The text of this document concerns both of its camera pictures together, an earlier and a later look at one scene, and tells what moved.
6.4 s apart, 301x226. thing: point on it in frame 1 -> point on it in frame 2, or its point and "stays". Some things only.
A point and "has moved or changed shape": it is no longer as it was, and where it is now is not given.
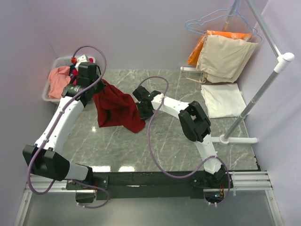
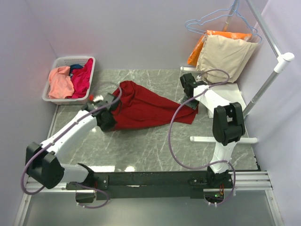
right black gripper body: (144, 114) -> (191, 102)
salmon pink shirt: (59, 78) stays
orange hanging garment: (195, 52) stays
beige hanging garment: (222, 59) stays
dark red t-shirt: (115, 108) has moved or changed shape
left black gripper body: (98, 86) -> (109, 124)
